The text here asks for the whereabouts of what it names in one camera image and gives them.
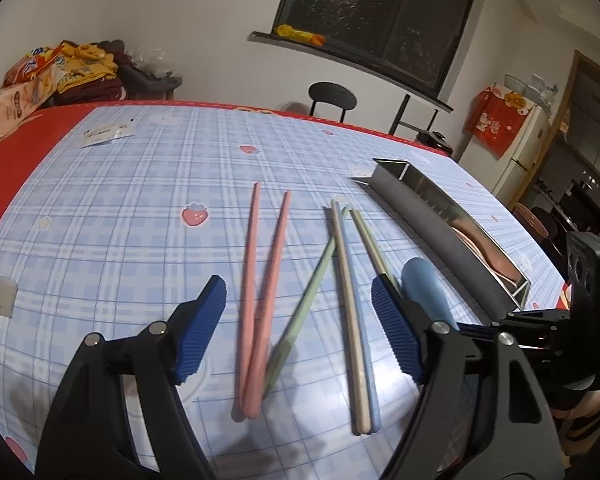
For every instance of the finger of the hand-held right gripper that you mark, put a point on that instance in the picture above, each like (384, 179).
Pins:
(529, 325)

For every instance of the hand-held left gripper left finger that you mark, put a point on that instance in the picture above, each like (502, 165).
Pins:
(205, 325)

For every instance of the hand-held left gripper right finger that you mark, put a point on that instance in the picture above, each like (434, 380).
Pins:
(397, 332)

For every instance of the blue chopstick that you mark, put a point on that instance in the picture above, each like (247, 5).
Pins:
(362, 320)

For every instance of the blue spoon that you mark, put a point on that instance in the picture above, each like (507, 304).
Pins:
(424, 285)

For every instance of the beige chopstick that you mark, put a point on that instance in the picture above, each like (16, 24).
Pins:
(347, 300)

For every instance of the pink chopstick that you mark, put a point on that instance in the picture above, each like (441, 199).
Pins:
(250, 285)
(275, 260)

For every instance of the green chopstick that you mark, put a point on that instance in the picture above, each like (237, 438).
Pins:
(374, 250)
(305, 300)

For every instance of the pink spoon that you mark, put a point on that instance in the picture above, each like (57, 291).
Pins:
(484, 250)

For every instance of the stainless steel perforated tray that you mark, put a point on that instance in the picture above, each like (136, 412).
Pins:
(424, 220)

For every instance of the person's right hand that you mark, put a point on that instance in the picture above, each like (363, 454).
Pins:
(594, 405)

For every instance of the black kitchen oven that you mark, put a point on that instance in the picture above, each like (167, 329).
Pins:
(584, 207)

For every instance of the blue plaid table mat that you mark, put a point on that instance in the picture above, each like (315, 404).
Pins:
(155, 210)

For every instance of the cream refrigerator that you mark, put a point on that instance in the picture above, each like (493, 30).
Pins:
(522, 160)

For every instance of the brown rice cooker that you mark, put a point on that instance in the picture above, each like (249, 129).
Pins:
(432, 141)

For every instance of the white paper scrap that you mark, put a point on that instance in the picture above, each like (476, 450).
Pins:
(2, 296)

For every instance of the red printed cloth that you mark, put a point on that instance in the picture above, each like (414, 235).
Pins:
(494, 120)

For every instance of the white paper tag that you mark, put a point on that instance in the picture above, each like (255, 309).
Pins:
(105, 133)

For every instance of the clear plastic bags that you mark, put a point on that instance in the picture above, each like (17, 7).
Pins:
(544, 91)

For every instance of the pale green basin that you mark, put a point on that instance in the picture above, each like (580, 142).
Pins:
(515, 84)

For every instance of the grey stool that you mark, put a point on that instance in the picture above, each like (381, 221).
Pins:
(155, 85)

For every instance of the black round-back chair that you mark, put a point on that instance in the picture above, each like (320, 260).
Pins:
(332, 95)

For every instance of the dark red cloth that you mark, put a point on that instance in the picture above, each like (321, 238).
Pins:
(90, 94)

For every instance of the dark window sill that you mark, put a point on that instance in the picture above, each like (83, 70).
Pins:
(355, 70)

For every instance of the crumpled clear plastic bag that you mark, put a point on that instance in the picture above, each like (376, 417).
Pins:
(150, 60)

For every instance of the yellow printed cloth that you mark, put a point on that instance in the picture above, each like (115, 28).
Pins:
(85, 65)

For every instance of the yellow snack packet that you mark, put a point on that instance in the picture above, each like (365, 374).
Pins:
(300, 34)

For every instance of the orange snack bag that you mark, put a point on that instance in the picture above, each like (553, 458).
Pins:
(30, 65)

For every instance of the dark window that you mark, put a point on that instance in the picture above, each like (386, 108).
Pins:
(379, 15)

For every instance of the black metal frame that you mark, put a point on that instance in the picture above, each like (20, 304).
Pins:
(399, 112)

